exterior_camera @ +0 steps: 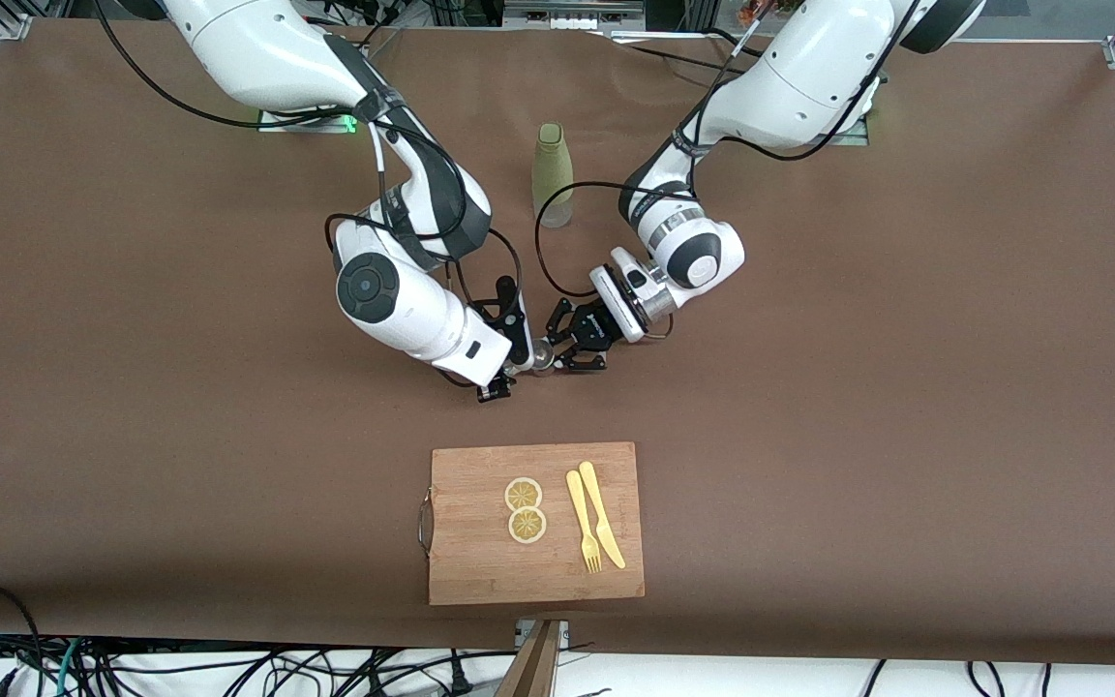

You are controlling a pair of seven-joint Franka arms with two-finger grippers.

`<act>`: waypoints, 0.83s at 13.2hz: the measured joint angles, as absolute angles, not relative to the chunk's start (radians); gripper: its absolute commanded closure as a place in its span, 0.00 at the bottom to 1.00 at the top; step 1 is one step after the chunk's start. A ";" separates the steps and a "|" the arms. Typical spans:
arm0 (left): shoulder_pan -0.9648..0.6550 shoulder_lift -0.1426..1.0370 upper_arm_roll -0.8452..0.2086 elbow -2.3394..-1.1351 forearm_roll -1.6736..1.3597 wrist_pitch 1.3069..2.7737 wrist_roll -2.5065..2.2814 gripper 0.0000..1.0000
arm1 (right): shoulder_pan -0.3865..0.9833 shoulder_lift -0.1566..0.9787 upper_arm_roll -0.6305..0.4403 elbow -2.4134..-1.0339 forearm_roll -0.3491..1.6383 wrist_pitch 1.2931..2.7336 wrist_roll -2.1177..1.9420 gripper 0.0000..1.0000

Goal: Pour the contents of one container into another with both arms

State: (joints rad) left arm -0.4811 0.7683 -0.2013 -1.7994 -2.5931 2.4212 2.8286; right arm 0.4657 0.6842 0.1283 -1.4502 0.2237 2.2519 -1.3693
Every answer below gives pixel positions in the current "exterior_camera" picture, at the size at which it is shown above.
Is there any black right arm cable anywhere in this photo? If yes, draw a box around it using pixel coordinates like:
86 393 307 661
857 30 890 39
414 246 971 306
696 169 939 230
93 0 526 388

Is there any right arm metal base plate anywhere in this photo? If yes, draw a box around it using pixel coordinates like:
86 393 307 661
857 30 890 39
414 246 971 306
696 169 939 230
259 108 357 134

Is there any white power strip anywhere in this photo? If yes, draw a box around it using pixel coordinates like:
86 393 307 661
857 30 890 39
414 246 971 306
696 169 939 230
504 0 646 30

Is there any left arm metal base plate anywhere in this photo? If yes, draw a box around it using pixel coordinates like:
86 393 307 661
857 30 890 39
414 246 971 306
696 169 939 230
833 92 870 146

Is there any yellow plastic fork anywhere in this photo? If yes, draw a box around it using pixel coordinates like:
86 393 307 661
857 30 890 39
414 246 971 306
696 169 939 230
566 470 603 574

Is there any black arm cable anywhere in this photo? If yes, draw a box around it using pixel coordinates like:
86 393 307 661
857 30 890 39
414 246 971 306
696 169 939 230
533 180 675 342
93 0 526 388

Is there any black base cable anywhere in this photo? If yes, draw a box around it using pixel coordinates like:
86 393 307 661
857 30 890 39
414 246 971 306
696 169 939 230
616 29 747 80

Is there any yellow plastic knife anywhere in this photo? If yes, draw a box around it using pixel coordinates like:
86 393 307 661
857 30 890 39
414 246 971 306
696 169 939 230
578 461 627 570

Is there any brown table mat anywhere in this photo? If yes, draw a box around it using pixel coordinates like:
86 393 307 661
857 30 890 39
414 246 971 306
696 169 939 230
0 19 1115 669

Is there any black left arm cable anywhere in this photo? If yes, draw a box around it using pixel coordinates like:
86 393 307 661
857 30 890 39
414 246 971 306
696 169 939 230
533 180 675 342

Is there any wooden cutting board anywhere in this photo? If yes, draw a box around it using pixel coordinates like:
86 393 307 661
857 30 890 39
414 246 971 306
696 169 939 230
417 441 646 607

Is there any teal cable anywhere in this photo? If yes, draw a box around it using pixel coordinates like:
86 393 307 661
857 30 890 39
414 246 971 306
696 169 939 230
54 637 84 697

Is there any wooden post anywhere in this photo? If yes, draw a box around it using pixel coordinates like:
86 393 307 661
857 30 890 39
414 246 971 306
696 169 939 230
495 620 563 697

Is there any green sleeved glass bottle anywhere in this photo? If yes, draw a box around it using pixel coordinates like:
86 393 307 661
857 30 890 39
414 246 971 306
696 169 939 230
530 122 576 229

